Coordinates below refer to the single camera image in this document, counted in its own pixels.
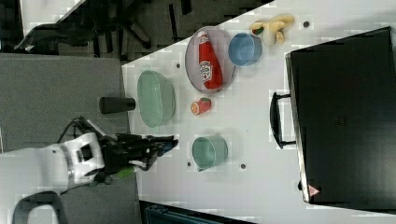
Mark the black cylinder post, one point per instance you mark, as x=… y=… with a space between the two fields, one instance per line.
x=110 y=105

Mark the grey round plate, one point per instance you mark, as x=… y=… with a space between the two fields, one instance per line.
x=220 y=41

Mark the toy orange slice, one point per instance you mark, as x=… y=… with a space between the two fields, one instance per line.
x=195 y=110

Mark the blue bowl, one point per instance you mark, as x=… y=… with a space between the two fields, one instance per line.
x=244 y=49

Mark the yellow plush toy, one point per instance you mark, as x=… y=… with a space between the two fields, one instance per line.
x=272 y=31

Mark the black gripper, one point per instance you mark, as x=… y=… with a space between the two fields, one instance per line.
x=130 y=150

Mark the green mug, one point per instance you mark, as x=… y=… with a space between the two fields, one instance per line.
x=209 y=151

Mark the black toaster oven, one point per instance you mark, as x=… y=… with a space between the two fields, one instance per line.
x=342 y=96

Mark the toy strawberry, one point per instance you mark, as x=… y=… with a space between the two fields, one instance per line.
x=204 y=104

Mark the red ketchup bottle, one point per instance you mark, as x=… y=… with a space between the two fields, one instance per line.
x=210 y=69

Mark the green colander basket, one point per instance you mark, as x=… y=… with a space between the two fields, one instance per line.
x=156 y=98

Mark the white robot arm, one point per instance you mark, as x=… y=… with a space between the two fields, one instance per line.
x=37 y=177

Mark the black oven door handle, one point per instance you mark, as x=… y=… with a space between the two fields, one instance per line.
x=275 y=120

